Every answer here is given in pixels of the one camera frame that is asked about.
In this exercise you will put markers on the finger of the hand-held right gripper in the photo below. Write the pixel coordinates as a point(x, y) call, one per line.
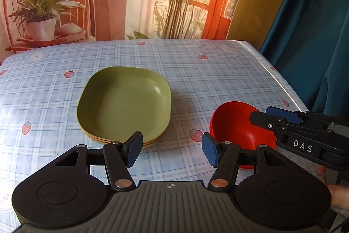
point(285, 114)
point(263, 119)

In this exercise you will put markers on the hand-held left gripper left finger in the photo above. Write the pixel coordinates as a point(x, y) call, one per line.
point(134, 149)

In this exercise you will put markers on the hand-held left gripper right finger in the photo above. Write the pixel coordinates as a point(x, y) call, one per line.
point(209, 149)

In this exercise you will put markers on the orange square plate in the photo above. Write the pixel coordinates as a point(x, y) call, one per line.
point(150, 144)

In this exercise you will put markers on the green square plate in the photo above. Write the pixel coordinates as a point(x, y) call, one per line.
point(122, 102)
point(162, 134)

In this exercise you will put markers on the person's right hand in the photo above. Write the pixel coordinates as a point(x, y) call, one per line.
point(339, 194)

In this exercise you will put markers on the blue checked tablecloth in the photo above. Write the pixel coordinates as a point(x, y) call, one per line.
point(190, 72)

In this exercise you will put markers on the blue curtain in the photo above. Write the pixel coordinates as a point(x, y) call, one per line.
point(319, 31)

